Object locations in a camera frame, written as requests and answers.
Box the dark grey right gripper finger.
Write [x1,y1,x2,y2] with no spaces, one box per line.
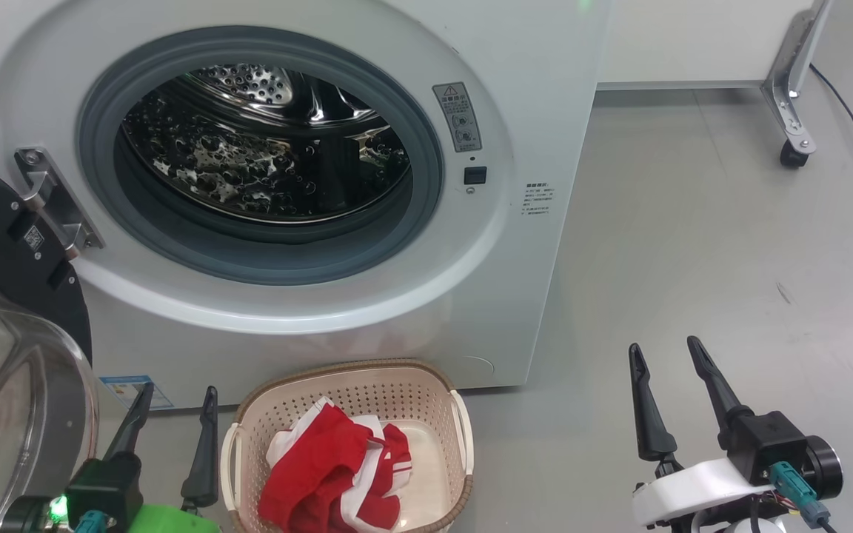
[687,335,755,449]
[628,343,679,461]

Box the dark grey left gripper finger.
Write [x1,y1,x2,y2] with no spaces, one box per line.
[180,386,220,512]
[103,381,155,463]

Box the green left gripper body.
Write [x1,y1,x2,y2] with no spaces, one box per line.
[1,495,221,533]

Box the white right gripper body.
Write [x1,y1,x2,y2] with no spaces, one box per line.
[632,435,844,533]

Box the red and white garment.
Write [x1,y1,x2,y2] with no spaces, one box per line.
[258,397,414,533]

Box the beige perforated laundry basket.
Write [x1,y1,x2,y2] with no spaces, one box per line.
[221,359,475,533]

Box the white front-load washing machine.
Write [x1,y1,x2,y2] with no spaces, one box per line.
[0,0,612,409]

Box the silver metal door hinge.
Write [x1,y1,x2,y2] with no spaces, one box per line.
[14,147,106,260]

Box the blue energy label sticker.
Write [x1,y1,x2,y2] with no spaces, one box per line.
[98,375,175,412]

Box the small printed text label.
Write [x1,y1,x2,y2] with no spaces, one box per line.
[521,181,555,217]

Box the white panel board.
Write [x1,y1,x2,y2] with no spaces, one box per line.
[597,0,816,91]

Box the grey warning label sticker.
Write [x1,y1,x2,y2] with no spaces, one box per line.
[432,81,484,153]

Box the teal left camera connector cable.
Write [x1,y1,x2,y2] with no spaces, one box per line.
[75,509,113,533]

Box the teal camera connector cable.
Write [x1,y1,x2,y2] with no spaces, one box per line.
[769,461,838,533]
[75,509,113,533]

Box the teal right camera connector cable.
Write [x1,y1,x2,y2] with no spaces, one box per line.
[769,461,838,533]

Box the grey metal frame leg with caster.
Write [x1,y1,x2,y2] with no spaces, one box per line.
[761,0,834,170]

